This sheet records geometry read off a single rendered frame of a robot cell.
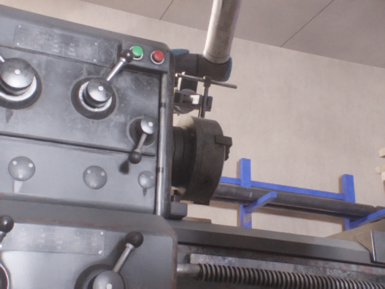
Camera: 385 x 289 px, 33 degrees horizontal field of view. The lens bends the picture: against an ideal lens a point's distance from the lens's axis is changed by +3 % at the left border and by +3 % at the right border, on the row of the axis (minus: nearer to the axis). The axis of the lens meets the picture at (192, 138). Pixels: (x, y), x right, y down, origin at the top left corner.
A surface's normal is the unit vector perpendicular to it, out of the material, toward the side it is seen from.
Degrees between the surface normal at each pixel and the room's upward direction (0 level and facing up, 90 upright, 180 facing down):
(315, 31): 180
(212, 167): 116
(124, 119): 90
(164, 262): 90
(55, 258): 90
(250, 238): 90
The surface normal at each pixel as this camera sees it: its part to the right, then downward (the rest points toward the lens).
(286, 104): 0.38, -0.31
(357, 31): -0.02, 0.94
